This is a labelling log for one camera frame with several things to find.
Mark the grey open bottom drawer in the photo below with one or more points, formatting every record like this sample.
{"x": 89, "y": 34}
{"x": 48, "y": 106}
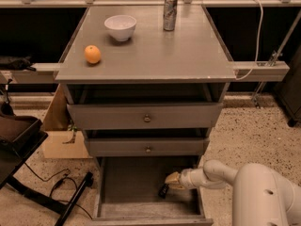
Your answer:
{"x": 129, "y": 193}

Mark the silver drink can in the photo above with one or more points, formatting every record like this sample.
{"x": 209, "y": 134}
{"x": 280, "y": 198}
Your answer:
{"x": 170, "y": 14}

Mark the black object on rail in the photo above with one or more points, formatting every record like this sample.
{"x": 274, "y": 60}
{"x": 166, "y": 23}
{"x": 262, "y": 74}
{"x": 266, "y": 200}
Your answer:
{"x": 16, "y": 63}

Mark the grey middle drawer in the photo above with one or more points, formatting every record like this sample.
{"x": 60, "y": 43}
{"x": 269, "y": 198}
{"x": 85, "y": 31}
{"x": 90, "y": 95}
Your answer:
{"x": 146, "y": 146}

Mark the orange fruit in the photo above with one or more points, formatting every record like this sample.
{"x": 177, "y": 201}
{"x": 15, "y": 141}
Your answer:
{"x": 92, "y": 54}

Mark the cardboard box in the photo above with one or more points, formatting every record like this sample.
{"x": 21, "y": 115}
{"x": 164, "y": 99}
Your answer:
{"x": 64, "y": 141}

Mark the white ceramic bowl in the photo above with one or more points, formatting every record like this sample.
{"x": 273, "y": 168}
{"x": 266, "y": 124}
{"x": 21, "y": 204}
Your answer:
{"x": 120, "y": 27}

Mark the grey top drawer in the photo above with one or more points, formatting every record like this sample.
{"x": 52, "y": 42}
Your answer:
{"x": 151, "y": 116}

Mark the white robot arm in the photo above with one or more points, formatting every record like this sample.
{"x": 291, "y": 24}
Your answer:
{"x": 260, "y": 195}

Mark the grey wooden drawer cabinet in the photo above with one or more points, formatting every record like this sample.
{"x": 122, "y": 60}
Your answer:
{"x": 135, "y": 89}

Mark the metal railing frame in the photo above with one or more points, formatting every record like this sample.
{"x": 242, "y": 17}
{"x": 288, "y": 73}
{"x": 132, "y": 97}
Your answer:
{"x": 192, "y": 52}

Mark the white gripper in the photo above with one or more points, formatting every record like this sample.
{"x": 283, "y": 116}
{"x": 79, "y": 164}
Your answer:
{"x": 186, "y": 178}

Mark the black rxbar chocolate wrapper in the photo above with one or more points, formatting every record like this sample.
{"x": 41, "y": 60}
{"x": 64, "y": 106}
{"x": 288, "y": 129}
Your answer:
{"x": 163, "y": 191}

